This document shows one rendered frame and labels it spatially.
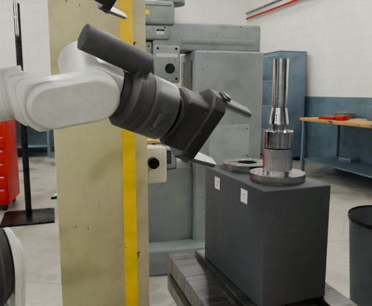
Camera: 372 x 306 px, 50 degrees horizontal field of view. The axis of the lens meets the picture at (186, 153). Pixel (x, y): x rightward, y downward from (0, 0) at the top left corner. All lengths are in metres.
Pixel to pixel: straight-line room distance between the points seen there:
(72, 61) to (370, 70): 6.33
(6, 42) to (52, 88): 8.75
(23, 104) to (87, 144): 1.38
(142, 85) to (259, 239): 0.29
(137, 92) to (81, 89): 0.08
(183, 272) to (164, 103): 0.35
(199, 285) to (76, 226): 1.29
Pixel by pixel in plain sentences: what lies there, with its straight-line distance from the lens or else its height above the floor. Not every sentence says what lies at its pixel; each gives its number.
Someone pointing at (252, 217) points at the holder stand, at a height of 1.09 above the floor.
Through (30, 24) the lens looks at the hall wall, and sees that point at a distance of 9.25.
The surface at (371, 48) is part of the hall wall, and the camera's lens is 6.78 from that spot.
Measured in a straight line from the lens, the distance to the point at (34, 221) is 4.29.
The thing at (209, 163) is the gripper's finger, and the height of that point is 1.16.
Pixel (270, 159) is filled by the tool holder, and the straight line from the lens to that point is 0.65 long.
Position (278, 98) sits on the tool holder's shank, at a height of 1.27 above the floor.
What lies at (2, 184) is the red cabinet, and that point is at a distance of 4.73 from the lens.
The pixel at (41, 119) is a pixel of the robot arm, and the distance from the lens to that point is 0.51.
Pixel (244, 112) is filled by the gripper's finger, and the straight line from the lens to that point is 0.65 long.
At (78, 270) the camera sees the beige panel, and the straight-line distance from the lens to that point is 2.04.
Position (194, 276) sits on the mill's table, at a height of 0.95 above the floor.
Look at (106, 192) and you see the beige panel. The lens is 1.93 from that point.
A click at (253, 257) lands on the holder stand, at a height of 1.02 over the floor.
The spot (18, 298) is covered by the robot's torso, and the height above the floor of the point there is 0.95.
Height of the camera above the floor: 1.28
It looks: 9 degrees down
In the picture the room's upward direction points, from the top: straight up
